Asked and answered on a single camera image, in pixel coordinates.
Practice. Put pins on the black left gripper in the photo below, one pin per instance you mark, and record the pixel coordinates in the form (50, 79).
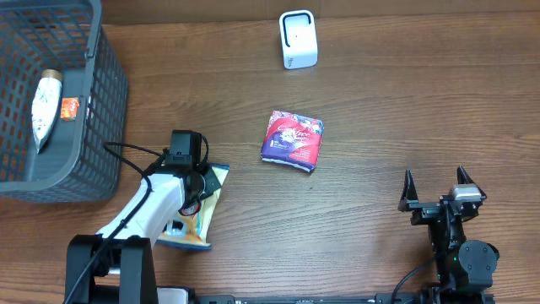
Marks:
(213, 184)

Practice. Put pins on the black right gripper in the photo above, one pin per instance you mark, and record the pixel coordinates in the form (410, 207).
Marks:
(423, 211)

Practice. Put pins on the gold blue wipes packet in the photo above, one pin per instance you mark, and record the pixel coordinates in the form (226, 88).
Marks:
(190, 232)

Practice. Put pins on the red purple pad package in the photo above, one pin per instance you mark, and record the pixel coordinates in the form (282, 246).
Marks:
(293, 140)

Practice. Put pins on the small orange packet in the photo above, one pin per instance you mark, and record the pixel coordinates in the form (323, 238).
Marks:
(69, 109)

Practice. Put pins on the white tube with gold cap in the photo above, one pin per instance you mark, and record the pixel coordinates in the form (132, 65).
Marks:
(44, 107)

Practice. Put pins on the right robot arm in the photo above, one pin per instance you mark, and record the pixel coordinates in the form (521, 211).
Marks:
(464, 267)

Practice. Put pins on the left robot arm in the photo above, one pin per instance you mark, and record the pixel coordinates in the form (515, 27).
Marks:
(116, 265)

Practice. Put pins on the white barcode scanner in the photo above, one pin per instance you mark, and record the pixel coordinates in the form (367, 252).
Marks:
(298, 38)

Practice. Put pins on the grey plastic shopping basket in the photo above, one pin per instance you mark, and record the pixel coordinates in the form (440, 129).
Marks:
(72, 166)

